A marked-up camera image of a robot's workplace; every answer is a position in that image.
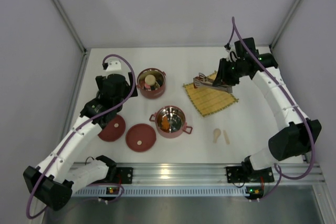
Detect white round bun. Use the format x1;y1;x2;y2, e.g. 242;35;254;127
144;74;156;86

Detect black sushi roll with orange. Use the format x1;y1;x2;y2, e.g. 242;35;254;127
156;79;163;86

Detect metal tongs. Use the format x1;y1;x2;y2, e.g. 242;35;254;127
193;73;233;94

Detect dark red lid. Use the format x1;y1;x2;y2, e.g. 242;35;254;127
125;124;156;152
98;115;126;142

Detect orange fried food piece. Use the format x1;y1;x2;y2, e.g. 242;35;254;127
161;117;170;131

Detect pink steel-lined pot with handles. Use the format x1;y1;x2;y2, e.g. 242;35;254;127
149;105;193;138

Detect brown eel slice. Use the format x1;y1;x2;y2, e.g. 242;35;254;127
194;82;200;89

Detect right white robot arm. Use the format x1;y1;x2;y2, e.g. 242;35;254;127
213;37;322;178

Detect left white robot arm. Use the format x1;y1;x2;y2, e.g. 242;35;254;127
23;71;138;211

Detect dark red steel-lined pot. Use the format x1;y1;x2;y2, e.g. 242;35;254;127
137;68;166;99

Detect bamboo serving mat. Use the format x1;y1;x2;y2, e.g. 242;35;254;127
183;83;239;117

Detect cream small spoon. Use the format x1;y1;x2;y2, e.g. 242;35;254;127
213;128;221;143

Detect cream small stick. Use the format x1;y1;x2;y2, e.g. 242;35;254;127
223;130;230;145

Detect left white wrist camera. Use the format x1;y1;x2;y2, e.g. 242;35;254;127
102;59;122;73

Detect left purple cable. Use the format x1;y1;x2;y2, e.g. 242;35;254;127
26;55;136;220

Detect left black base bracket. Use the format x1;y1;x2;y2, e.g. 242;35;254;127
116;167;133;184

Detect black base bracket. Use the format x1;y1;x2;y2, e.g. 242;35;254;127
116;167;133;184
225;166;246;184

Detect aluminium mounting rail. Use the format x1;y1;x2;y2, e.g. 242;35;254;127
70;162;325;198

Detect right black base bracket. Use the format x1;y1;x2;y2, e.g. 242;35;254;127
225;166;246;184

